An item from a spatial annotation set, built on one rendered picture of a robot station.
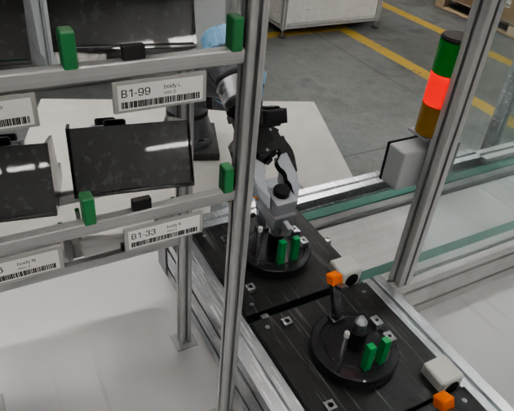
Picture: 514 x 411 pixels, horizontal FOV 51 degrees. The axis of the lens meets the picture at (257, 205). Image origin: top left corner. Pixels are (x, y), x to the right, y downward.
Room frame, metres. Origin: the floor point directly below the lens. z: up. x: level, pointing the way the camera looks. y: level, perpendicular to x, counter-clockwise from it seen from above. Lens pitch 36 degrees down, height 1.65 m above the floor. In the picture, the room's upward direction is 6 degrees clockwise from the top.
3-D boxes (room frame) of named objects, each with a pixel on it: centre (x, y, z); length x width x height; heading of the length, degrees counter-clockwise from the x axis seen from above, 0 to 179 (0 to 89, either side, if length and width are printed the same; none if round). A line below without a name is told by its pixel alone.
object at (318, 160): (1.31, 0.21, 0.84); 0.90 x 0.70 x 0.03; 102
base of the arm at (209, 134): (1.36, 0.22, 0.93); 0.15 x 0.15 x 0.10
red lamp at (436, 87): (0.79, -0.26, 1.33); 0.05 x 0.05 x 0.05
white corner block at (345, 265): (0.76, -0.18, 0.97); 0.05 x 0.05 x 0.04; 32
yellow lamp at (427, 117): (0.79, -0.26, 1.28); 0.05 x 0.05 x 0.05
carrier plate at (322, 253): (0.79, -0.04, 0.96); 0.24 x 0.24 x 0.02; 32
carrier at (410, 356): (0.57, -0.18, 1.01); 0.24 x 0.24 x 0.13; 32
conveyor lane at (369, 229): (0.93, -0.31, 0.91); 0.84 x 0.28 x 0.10; 122
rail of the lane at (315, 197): (1.06, -0.20, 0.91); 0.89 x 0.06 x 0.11; 122
